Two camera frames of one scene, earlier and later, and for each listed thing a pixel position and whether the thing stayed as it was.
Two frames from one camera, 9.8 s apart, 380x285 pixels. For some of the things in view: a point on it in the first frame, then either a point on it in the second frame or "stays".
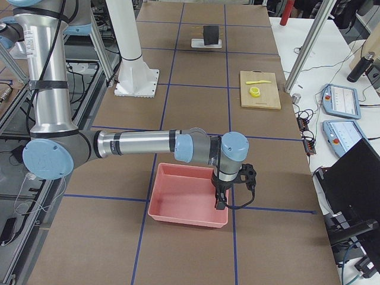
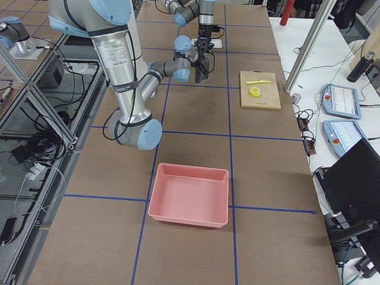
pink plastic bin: x=186 y=193 stays
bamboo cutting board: x=269 y=97 stays
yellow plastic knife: x=262 y=81 stays
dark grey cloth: x=211 y=35 -> x=202 y=72
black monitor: x=351 y=186 stays
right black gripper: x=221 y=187 -> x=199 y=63
